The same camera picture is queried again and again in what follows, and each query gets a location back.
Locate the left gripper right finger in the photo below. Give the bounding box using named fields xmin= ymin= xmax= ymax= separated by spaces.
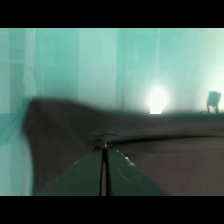
xmin=105 ymin=144 xmax=170 ymax=197

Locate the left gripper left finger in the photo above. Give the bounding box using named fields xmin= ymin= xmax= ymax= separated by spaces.
xmin=42 ymin=146 xmax=104 ymax=197

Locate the brown garment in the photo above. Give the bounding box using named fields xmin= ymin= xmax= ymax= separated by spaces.
xmin=23 ymin=96 xmax=224 ymax=197

